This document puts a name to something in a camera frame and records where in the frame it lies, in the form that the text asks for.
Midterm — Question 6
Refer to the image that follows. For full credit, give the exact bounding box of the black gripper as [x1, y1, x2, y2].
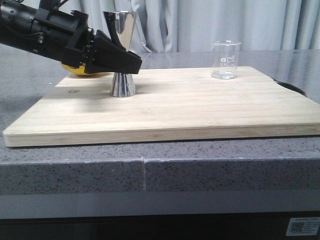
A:
[33, 8, 142, 74]

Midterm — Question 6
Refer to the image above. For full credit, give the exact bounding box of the steel double jigger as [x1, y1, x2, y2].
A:
[110, 11, 137, 98]

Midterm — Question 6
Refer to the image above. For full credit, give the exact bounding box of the glass beaker with clear liquid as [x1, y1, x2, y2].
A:
[211, 40, 242, 80]

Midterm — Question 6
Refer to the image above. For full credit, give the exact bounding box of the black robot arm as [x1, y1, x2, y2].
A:
[0, 0, 142, 74]

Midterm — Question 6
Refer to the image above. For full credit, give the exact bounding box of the yellow lemon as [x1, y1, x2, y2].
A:
[60, 63, 97, 76]

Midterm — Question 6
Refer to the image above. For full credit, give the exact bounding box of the grey curtain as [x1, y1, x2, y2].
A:
[61, 0, 320, 53]

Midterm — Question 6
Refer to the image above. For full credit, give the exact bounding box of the wooden cutting board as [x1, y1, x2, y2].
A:
[3, 66, 320, 147]

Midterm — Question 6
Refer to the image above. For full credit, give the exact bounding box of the white QR code label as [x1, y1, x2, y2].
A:
[286, 217, 320, 237]

